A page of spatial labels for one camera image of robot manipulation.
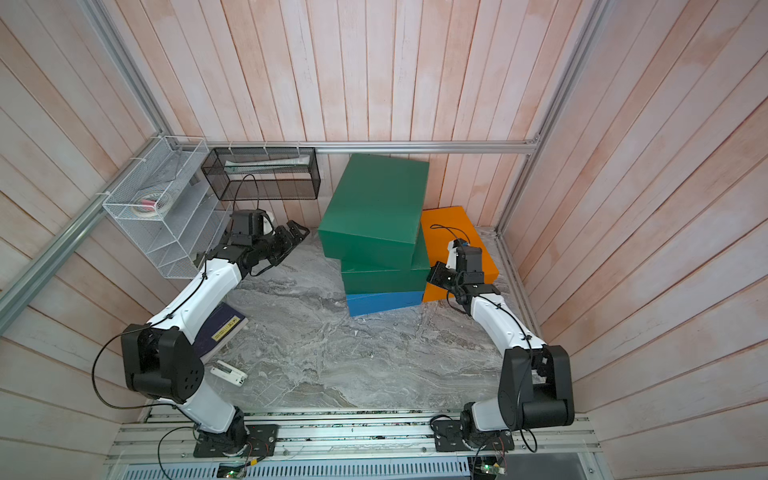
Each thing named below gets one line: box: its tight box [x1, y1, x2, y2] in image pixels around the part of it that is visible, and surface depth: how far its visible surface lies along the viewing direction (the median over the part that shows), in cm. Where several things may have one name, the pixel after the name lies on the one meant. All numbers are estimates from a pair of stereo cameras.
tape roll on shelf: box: [131, 192, 172, 217], surface depth 75 cm
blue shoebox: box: [346, 291, 425, 317], surface depth 99 cm
